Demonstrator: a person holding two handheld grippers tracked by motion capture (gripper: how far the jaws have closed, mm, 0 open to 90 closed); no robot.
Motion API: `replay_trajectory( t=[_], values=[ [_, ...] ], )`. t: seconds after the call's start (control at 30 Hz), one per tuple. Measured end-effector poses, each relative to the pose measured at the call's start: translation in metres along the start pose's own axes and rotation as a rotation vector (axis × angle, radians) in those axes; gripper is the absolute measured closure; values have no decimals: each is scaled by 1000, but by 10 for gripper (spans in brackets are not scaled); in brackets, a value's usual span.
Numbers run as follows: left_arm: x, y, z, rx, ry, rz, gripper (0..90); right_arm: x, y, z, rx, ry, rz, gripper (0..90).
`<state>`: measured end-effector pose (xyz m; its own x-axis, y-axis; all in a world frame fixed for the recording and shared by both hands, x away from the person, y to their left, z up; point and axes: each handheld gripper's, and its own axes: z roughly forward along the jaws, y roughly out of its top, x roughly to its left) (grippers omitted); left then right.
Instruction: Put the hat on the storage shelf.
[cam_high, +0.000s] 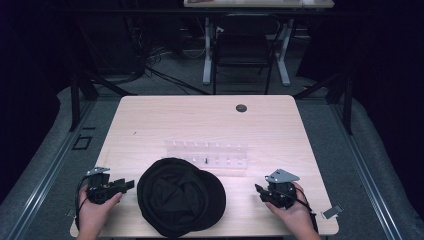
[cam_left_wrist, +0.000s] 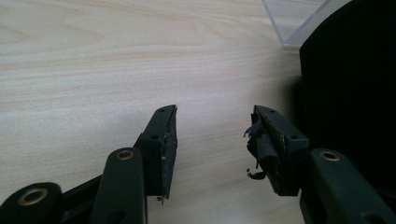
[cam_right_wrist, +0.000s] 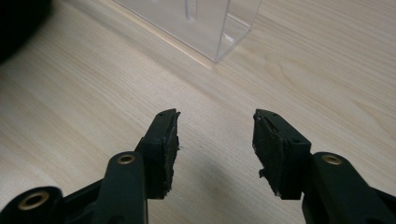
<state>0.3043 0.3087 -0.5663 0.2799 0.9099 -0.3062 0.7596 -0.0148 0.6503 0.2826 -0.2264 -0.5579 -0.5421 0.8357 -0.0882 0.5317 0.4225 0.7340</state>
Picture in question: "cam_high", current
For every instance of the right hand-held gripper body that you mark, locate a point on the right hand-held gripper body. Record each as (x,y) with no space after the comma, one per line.
(281,190)

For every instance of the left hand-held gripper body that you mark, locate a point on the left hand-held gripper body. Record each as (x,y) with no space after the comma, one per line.
(100,191)

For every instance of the person's left hand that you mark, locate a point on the person's left hand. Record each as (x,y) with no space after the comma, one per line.
(93,213)

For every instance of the person's right hand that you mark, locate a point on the person's right hand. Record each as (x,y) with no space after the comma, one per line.
(296,216)

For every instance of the black square floor outlet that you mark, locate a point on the black square floor outlet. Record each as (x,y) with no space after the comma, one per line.
(82,142)

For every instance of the black cap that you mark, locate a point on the black cap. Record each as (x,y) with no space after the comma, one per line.
(180,200)

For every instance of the clear plastic rack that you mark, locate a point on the clear plastic rack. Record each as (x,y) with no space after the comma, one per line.
(206,151)

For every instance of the dark round table grommet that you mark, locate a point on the dark round table grommet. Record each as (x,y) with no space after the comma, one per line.
(241,108)

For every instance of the black chair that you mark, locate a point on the black chair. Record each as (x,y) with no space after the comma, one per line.
(243,50)

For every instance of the white-legged desk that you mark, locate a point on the white-legged desk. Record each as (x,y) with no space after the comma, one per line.
(260,3)

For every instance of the black metal frame stand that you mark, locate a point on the black metal frame stand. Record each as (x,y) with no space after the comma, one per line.
(75,100)
(346,100)

